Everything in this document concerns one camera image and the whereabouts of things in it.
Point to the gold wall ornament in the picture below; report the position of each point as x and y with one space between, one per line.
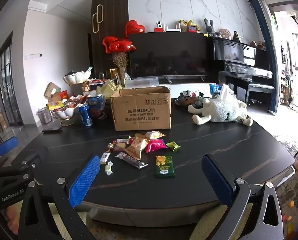
97 17

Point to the small light green snack packet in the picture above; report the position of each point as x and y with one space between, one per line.
173 146

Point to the black television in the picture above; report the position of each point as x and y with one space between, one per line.
170 55

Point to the small brown cardboard box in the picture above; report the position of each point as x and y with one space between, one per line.
51 88

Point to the white tissue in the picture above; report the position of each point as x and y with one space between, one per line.
226 91

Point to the white cheese snack packet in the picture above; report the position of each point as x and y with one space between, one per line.
120 145

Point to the black upright piano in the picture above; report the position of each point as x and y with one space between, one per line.
239 62

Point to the white shell bowl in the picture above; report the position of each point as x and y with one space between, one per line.
64 112
76 77

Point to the clear plastic container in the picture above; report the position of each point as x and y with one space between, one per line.
146 82

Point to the red heart balloon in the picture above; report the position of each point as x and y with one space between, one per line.
109 43
134 27
122 45

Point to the small black white packet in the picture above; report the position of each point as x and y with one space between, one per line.
104 158

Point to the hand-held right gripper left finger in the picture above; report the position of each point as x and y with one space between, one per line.
85 180

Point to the gold bowl stand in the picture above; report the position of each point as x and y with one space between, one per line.
66 124

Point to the black framed glass door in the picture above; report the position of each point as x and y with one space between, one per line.
8 80

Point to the dark blue snack box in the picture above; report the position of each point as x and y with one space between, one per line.
97 107

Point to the brown candy packet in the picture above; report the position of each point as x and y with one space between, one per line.
112 147

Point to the brown monkey plush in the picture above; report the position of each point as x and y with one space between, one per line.
224 33

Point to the red box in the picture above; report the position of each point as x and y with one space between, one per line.
61 95

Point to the pink snack packet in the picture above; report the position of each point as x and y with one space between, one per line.
155 145

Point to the blue packet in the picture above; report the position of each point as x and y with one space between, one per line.
214 90

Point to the red snack packet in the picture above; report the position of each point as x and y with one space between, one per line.
132 140

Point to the black piano bench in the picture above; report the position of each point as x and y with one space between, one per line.
260 88

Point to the clear trash bin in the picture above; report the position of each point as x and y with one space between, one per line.
45 116

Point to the yellow snack bag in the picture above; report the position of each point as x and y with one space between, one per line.
55 105

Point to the dried flower bunch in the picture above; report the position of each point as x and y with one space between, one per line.
119 60

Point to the grey rabbit plush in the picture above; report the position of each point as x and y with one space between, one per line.
209 28

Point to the white sheep plush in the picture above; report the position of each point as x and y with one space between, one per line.
221 111

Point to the dark bowl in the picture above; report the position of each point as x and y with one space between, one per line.
189 100

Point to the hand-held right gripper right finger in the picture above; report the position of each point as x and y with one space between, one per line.
216 180

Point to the dark metronome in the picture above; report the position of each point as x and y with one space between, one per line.
236 37

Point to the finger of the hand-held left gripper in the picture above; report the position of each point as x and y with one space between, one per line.
37 155
7 145

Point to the black flat device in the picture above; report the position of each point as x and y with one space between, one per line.
52 130

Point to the beige orange snack packet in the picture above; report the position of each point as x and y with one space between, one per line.
136 150

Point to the blue drink can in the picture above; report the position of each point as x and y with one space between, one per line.
86 116

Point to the white security camera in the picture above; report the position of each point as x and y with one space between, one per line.
159 25

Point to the small white candy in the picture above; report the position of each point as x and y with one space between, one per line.
109 168

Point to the pale yellow snack packet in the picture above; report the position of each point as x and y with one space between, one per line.
151 135

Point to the dark green snack packet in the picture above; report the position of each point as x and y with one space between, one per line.
165 166

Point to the yellow toy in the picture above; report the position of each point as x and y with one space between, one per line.
187 23

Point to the white router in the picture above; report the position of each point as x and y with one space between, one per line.
173 28

